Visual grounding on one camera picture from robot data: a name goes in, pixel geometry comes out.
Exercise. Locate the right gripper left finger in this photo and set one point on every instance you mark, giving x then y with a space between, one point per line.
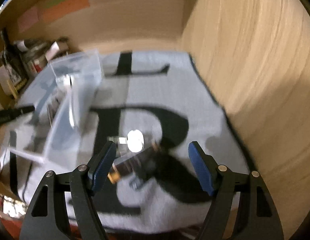
100 165

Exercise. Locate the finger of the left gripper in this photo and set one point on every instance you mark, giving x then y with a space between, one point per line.
11 114

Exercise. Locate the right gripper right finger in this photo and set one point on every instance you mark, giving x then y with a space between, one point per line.
204 166

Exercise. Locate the clear plastic storage bin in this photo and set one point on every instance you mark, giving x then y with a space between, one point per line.
62 95

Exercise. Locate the silver keys with white cap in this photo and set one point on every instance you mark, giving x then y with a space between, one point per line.
132 143

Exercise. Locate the dark wine bottle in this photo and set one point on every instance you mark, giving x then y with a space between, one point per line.
13 62

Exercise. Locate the stack of books and papers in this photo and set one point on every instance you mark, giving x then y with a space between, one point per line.
33 52

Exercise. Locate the grey mat with black letters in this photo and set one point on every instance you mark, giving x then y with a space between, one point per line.
162 95

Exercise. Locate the pink sticky paper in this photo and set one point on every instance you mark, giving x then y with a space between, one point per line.
28 19

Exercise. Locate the orange sticky paper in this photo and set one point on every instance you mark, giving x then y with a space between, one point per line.
62 9

